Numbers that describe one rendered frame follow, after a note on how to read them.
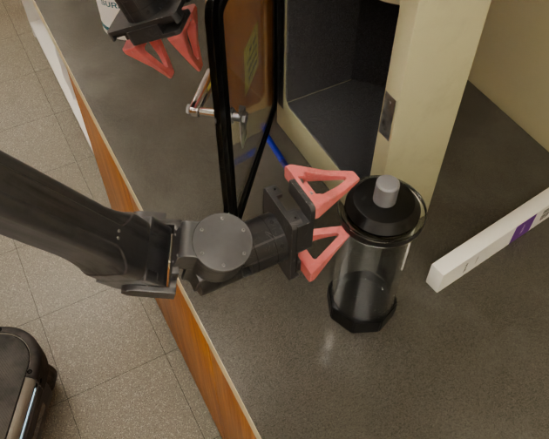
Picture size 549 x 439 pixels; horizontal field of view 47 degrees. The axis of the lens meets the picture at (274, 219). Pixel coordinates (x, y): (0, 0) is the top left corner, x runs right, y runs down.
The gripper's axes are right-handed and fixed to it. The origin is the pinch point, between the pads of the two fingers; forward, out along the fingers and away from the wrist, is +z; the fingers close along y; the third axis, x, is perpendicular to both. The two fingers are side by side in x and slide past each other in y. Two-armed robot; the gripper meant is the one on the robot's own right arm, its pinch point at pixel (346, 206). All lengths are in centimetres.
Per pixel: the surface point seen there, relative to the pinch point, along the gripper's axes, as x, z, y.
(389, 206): -1.6, 5.2, -1.2
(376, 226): -2.9, 2.5, -1.8
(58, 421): 51, -51, -119
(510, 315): -12.1, 23.8, -25.3
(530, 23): 26, 56, -8
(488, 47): 34, 56, -18
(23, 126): 177, -29, -118
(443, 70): 8.5, 18.9, 7.1
